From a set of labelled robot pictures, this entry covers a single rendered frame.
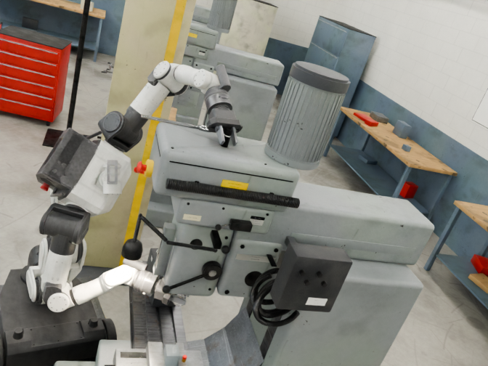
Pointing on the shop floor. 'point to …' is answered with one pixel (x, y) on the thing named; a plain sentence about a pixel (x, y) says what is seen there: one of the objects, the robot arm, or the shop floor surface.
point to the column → (343, 320)
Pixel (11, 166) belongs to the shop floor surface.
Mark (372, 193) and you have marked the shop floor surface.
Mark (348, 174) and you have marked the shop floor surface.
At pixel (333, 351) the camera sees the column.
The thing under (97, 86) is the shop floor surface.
